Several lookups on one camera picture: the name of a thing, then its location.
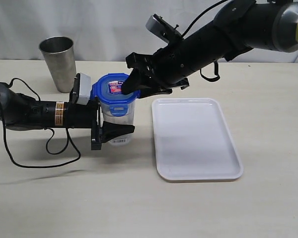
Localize stainless steel cup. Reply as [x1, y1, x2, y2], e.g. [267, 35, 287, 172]
[39, 36, 76, 93]

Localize white plastic tray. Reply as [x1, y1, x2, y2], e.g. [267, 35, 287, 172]
[151, 98, 244, 182]

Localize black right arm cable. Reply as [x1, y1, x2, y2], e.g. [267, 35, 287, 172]
[181, 0, 229, 82]

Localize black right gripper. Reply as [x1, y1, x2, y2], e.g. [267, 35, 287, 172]
[121, 44, 190, 99]

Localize clear plastic container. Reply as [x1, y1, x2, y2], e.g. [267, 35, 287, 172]
[100, 101, 136, 146]

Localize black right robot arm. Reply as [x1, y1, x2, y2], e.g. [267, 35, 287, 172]
[121, 0, 298, 98]

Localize blue container lid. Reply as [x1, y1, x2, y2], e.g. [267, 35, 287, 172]
[89, 73, 139, 117]

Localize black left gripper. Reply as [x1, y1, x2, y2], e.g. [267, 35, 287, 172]
[63, 98, 135, 150]

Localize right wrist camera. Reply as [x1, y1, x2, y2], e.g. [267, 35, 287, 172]
[146, 14, 182, 44]

